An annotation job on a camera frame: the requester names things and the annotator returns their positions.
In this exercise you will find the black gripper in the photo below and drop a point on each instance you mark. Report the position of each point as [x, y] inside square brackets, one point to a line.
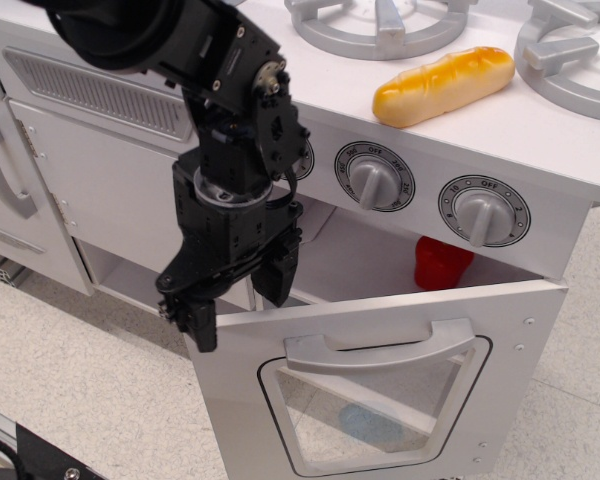
[226, 238]

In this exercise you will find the grey oven door handle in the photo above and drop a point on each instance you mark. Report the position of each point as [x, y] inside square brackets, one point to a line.
[311, 354]

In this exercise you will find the white oven door with window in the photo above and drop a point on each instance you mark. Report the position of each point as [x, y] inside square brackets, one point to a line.
[272, 422]

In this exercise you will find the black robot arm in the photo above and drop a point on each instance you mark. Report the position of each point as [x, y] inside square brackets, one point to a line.
[236, 90]

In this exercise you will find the grey left oven knob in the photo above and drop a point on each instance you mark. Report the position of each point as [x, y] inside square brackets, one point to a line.
[304, 165]

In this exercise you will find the grey oven knob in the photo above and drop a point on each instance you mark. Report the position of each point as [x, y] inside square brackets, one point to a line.
[484, 211]
[304, 165]
[374, 176]

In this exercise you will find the grey middle oven knob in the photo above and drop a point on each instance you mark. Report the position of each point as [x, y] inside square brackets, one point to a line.
[374, 176]

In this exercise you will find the grey right oven knob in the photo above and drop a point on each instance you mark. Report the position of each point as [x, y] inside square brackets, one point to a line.
[484, 211]

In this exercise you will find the white cabinet door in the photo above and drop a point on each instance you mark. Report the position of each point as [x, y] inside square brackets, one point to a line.
[117, 200]

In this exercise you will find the blue toy plate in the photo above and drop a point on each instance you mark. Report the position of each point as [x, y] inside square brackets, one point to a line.
[367, 426]

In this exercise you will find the white left fridge door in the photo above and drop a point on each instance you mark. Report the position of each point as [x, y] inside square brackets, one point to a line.
[32, 232]

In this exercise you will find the red toy pepper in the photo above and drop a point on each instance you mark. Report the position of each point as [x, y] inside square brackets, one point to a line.
[438, 265]

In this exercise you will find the grey vent grille panel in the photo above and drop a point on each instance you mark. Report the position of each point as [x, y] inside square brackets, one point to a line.
[123, 101]

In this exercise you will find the white toy kitchen unit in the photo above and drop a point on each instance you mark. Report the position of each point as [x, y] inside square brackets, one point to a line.
[548, 154]

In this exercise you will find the grey middle stove burner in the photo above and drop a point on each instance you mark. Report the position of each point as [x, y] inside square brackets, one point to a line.
[390, 40]

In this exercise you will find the grey stove burner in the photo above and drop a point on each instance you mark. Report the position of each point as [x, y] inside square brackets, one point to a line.
[557, 53]
[390, 40]

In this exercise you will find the yellow toy bread loaf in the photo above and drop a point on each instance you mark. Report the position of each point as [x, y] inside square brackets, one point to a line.
[450, 83]

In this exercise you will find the grey right stove burner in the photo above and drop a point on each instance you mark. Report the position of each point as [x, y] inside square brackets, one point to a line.
[557, 53]

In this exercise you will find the aluminium frame rail left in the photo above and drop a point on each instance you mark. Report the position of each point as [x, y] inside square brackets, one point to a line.
[12, 273]

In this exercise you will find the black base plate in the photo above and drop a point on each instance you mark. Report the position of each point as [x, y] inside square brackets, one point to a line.
[44, 460]

